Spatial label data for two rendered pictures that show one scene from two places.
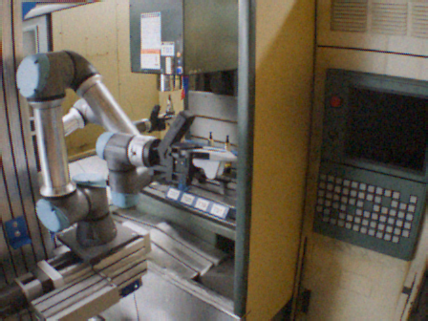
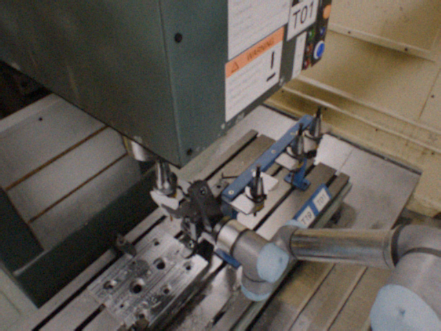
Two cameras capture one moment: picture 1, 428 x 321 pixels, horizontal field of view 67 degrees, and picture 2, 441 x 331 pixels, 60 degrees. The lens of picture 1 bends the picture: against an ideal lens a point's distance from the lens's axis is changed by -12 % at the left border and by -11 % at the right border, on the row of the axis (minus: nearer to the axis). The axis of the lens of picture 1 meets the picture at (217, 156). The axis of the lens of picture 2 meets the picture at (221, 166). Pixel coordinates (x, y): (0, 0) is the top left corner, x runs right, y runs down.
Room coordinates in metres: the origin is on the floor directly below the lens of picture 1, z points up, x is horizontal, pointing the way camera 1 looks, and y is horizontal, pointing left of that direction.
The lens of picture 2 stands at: (2.09, 0.94, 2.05)
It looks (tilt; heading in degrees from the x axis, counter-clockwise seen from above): 45 degrees down; 272
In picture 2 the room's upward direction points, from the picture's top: 1 degrees counter-clockwise
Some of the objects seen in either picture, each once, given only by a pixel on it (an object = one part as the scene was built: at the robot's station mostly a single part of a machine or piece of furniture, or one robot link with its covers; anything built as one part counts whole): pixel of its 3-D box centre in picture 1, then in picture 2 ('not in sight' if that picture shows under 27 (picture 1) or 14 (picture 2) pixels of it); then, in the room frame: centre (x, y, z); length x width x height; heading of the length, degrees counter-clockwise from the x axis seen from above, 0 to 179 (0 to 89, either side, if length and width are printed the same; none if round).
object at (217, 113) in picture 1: (214, 128); (78, 162); (2.59, 0.02, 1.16); 0.48 x 0.05 x 0.51; 51
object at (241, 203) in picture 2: not in sight; (244, 205); (2.04, 0.25, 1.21); 0.07 x 0.05 x 0.01; 141
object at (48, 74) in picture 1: (53, 144); not in sight; (0.97, 0.49, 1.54); 0.15 x 0.12 x 0.55; 156
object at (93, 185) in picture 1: (89, 193); not in sight; (1.08, 0.44, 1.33); 0.13 x 0.12 x 0.14; 156
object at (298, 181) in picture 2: not in sight; (302, 154); (1.81, -0.13, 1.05); 0.10 x 0.05 x 0.30; 141
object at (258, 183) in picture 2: not in sight; (257, 182); (2.01, 0.21, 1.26); 0.04 x 0.04 x 0.07
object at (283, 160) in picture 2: not in sight; (287, 162); (1.90, 0.08, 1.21); 0.07 x 0.05 x 0.01; 141
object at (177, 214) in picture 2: not in sight; (178, 209); (2.20, 0.36, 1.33); 0.09 x 0.05 x 0.02; 155
